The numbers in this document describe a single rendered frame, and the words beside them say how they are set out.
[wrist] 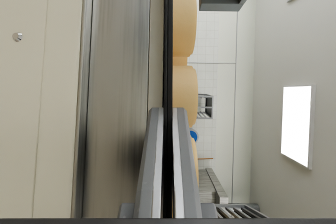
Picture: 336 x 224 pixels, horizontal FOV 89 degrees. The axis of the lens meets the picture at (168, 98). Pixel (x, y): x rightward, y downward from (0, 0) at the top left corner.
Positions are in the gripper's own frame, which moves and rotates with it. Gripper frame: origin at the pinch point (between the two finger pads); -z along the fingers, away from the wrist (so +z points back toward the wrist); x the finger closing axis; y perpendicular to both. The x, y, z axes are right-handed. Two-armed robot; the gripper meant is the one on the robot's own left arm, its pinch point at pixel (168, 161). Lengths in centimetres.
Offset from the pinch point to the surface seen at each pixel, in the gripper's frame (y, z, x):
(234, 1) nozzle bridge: -5, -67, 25
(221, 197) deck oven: -331, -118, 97
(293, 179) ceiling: -281, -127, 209
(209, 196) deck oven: -354, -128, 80
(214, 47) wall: -168, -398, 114
